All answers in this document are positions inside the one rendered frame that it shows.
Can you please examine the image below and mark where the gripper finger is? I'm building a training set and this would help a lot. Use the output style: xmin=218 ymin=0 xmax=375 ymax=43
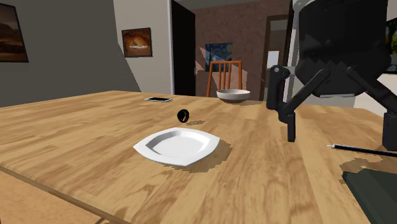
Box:
xmin=266 ymin=64 xmax=331 ymax=143
xmin=345 ymin=66 xmax=397 ymax=152

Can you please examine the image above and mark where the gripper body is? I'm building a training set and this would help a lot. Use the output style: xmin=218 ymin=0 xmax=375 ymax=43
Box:
xmin=292 ymin=2 xmax=392 ymax=99

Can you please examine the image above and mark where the black pen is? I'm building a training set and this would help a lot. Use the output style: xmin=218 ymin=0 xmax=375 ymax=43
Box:
xmin=326 ymin=143 xmax=397 ymax=158

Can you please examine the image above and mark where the white bowl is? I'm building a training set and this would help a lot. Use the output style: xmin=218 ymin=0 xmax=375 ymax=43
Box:
xmin=216 ymin=88 xmax=251 ymax=102

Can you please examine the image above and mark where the wooden chair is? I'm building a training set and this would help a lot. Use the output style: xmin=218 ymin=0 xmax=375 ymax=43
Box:
xmin=205 ymin=60 xmax=243 ymax=98

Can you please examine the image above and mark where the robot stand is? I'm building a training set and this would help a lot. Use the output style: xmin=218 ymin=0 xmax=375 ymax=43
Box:
xmin=342 ymin=168 xmax=397 ymax=224

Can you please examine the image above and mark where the white square plate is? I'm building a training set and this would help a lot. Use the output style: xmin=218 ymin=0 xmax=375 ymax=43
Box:
xmin=132 ymin=127 xmax=221 ymax=167

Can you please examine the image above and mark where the wooden table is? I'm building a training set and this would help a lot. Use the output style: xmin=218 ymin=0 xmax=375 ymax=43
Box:
xmin=0 ymin=90 xmax=397 ymax=224

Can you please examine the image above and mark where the colourful wall picture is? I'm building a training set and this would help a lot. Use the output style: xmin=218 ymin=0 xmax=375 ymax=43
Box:
xmin=385 ymin=17 xmax=397 ymax=55

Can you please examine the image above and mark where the dark brown door frame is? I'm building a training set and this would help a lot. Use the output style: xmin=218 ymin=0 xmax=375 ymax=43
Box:
xmin=259 ymin=14 xmax=294 ymax=102

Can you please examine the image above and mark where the blue starry wall picture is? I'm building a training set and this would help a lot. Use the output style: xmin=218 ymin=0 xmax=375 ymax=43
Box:
xmin=205 ymin=42 xmax=233 ymax=73

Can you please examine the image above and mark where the black ring-shaped object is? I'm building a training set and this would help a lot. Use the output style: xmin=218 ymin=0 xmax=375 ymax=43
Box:
xmin=176 ymin=108 xmax=190 ymax=123

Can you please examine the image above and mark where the orange arch wall picture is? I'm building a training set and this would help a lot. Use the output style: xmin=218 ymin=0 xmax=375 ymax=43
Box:
xmin=121 ymin=27 xmax=153 ymax=58

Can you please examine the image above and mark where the brown landscape wall picture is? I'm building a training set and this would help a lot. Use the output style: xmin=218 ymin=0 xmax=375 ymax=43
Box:
xmin=0 ymin=2 xmax=29 ymax=64

